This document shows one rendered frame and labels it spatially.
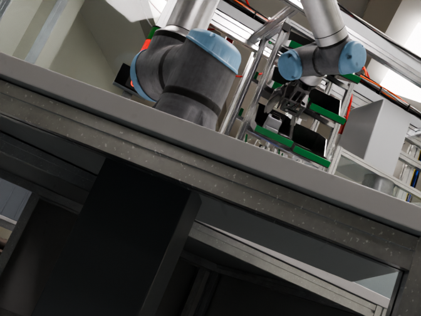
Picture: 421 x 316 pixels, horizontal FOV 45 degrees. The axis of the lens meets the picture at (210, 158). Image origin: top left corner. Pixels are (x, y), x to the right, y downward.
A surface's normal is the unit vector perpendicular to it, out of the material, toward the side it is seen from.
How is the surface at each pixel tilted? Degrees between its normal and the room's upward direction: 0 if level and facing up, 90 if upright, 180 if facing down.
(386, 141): 90
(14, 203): 90
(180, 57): 92
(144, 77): 127
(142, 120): 90
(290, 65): 136
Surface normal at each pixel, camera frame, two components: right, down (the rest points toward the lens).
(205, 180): -0.06, -0.28
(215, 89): 0.57, 0.06
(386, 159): 0.34, -0.11
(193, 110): 0.39, -0.36
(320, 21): -0.33, 0.58
